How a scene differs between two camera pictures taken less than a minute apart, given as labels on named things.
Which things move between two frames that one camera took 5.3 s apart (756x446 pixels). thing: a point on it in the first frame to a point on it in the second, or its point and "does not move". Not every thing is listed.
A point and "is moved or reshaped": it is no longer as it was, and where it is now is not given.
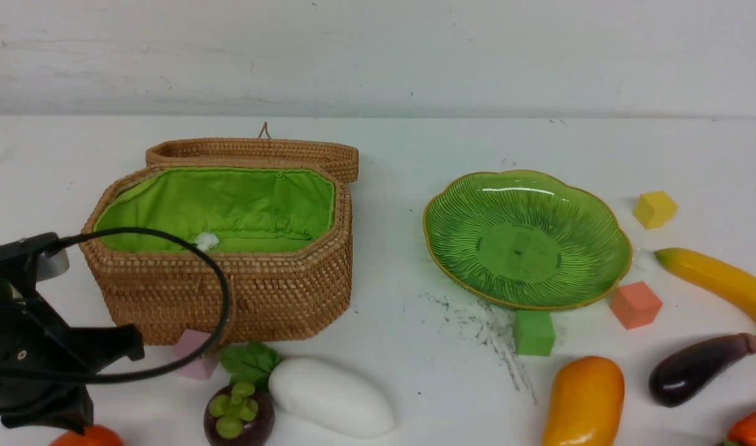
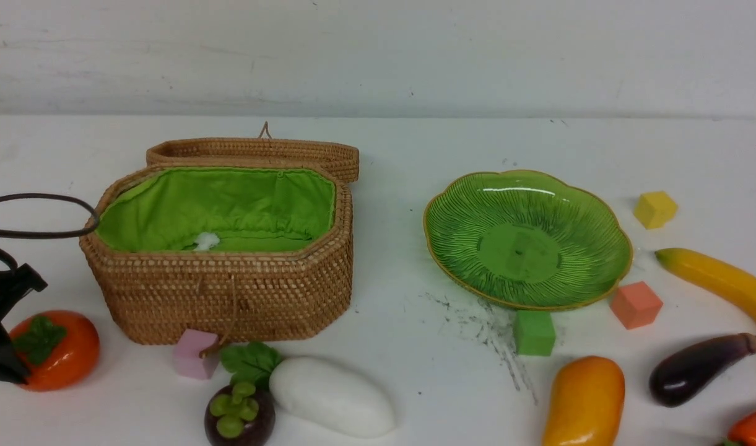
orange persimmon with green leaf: [93, 435] is moved or reshaped
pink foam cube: [202, 367] does not move
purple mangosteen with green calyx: [239, 414] does not move
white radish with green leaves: [311, 389] does not move
